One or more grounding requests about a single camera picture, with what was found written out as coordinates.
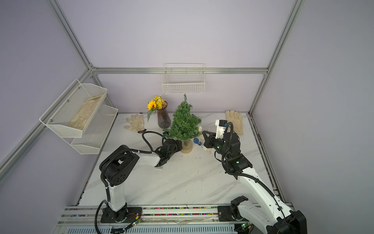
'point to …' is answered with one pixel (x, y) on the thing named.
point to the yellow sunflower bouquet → (157, 103)
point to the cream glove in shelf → (81, 118)
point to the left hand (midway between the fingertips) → (179, 143)
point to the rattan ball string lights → (201, 136)
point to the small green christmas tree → (185, 126)
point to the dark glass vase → (163, 117)
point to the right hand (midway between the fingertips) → (203, 134)
